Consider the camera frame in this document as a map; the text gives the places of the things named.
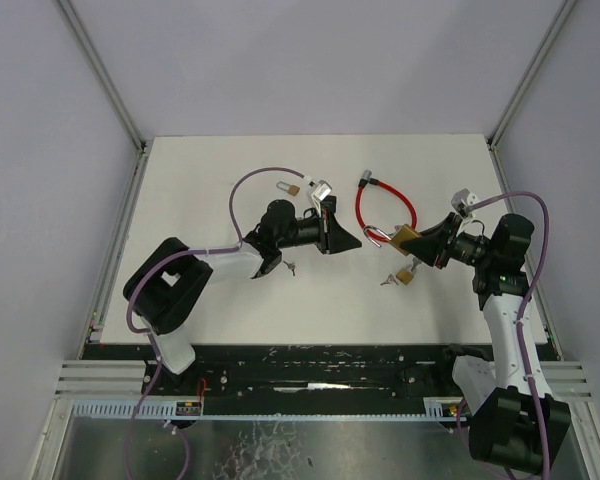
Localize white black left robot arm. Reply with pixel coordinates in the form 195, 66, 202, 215
123, 195, 362, 375

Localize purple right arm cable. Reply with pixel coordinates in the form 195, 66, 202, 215
454, 189, 554, 480

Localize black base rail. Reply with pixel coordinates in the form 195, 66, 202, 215
79, 342, 496, 401

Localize black Kaijing padlock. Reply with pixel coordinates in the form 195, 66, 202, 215
323, 195, 337, 214

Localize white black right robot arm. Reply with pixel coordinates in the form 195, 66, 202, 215
391, 213, 571, 475

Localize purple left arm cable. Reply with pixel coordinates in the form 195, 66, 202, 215
123, 167, 314, 480

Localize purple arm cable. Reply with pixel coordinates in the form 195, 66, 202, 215
123, 167, 314, 480
454, 189, 554, 480

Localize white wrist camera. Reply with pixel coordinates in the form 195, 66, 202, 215
451, 189, 479, 219
306, 180, 332, 209

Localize small keys of large padlock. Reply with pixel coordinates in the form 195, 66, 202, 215
407, 258, 421, 274

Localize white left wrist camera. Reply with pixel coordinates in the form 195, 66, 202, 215
306, 180, 332, 209

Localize white slotted cable duct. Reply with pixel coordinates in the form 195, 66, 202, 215
72, 397, 474, 419

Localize large brass padlock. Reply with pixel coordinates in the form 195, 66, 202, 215
363, 224, 421, 250

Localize red cable lock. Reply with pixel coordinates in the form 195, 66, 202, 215
354, 169, 418, 233

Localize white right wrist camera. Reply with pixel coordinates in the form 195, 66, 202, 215
451, 189, 479, 219

